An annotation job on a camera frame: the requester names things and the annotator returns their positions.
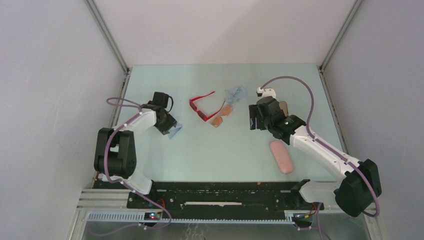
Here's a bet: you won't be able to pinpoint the blue cleaning cloth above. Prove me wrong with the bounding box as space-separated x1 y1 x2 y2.
224 86 248 105
167 123 183 140

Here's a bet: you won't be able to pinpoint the plaid brown glasses case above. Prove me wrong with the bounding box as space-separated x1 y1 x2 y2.
279 101 289 117

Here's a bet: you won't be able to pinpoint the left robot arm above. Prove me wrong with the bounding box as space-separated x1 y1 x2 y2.
93 101 178 208

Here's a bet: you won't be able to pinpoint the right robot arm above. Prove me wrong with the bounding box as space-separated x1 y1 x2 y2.
248 96 382 217

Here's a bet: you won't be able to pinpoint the orange clear sunglasses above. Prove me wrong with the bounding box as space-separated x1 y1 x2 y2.
210 104 233 128

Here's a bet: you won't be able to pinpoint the pink glasses case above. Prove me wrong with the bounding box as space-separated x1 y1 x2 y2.
269 140 295 174

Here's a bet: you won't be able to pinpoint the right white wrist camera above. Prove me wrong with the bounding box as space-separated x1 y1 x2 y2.
256 87 277 99

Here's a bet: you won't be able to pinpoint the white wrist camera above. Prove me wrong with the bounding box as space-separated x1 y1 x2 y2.
152 91 174 113
256 87 277 99

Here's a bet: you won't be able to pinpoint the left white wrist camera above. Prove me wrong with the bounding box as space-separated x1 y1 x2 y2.
152 91 174 113

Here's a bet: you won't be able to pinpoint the red frame sunglasses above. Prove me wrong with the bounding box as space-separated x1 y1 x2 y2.
188 91 226 122

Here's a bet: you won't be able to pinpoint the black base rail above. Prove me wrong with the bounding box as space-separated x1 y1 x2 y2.
126 181 324 221

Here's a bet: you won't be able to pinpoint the left aluminium frame post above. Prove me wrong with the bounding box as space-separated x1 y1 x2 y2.
83 0 133 107

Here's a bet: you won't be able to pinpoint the aluminium frame post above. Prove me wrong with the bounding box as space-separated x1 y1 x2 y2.
83 0 133 107
317 0 364 107

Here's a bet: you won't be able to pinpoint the right aluminium frame post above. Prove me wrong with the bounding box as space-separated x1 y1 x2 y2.
317 0 364 107

